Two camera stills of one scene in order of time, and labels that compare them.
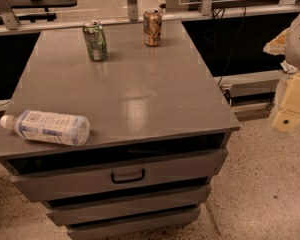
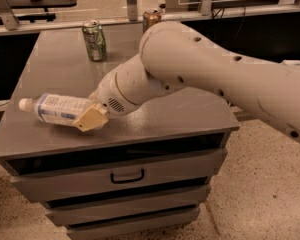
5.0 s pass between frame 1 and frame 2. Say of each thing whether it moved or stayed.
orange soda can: stayed
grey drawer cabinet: stayed
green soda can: stayed
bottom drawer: stayed
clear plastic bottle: moved
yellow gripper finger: moved
